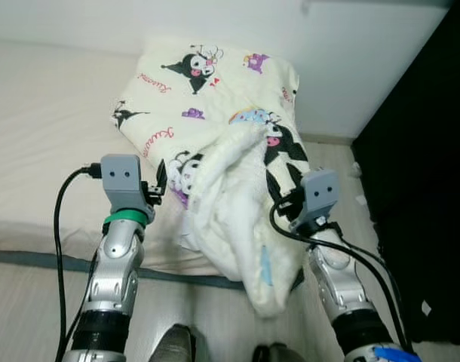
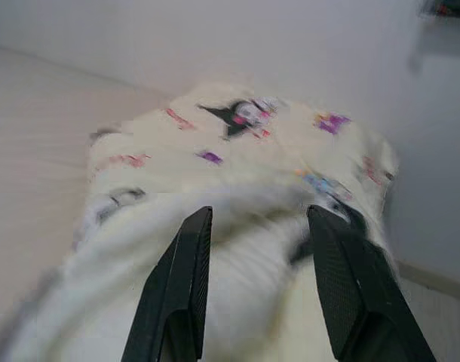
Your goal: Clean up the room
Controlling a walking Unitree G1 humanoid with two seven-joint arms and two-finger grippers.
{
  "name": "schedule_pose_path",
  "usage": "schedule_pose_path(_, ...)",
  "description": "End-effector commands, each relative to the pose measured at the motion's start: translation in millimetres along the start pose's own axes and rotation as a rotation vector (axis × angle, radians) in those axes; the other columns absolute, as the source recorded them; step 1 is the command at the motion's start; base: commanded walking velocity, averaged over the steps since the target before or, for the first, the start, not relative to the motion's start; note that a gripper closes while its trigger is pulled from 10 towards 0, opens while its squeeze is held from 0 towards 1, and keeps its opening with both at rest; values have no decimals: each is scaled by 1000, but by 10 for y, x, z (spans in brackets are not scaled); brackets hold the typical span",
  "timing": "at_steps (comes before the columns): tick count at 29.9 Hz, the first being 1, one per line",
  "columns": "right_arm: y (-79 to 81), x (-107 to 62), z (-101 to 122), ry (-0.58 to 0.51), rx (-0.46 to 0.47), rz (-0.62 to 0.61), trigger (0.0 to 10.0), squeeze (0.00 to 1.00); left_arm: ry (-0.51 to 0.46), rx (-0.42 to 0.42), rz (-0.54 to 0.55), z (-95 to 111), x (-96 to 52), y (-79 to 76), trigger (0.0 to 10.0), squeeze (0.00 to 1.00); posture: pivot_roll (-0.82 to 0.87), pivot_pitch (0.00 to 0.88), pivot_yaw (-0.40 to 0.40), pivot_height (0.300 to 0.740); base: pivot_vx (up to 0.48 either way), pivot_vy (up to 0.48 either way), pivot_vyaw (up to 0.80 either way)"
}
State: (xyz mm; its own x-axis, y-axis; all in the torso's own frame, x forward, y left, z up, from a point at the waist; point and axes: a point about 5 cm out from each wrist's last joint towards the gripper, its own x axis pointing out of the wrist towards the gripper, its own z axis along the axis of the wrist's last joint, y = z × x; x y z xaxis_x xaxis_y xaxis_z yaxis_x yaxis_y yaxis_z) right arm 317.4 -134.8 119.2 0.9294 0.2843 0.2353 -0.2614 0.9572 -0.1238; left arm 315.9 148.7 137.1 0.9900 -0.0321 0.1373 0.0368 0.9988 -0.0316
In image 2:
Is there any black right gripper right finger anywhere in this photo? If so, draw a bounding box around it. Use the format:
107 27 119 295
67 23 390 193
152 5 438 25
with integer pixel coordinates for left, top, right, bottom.
306 205 438 362

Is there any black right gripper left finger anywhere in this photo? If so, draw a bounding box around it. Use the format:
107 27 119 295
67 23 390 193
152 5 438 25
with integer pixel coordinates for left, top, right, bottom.
120 205 214 362

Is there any cream cartoon print blanket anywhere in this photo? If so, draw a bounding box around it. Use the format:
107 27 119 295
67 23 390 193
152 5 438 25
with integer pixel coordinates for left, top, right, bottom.
0 84 401 362

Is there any cream bed sheet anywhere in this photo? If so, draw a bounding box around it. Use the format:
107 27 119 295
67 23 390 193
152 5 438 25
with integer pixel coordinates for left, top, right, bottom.
0 44 174 314

